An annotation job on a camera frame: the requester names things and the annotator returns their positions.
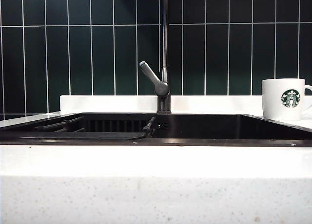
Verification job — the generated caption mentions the white Starbucks logo mug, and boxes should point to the white Starbucks logo mug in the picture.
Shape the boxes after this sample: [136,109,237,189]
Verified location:
[261,78,312,121]

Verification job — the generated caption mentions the black sink drain rack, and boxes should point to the black sink drain rack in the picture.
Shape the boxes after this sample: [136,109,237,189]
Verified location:
[19,116,156,140]

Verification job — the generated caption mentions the black sink basin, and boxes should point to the black sink basin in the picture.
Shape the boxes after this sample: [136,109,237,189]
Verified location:
[0,112,312,147]

